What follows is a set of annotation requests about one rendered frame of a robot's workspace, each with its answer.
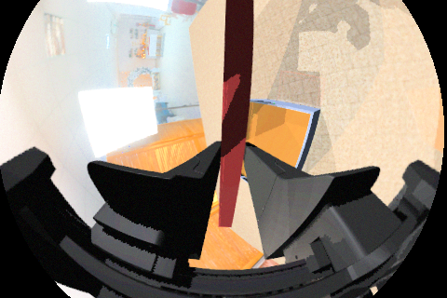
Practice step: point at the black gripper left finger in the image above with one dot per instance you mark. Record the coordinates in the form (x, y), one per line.
(183, 195)

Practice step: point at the red lid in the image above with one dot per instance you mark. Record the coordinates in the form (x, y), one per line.
(237, 79)

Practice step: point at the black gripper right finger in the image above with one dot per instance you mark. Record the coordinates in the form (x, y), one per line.
(286, 200)

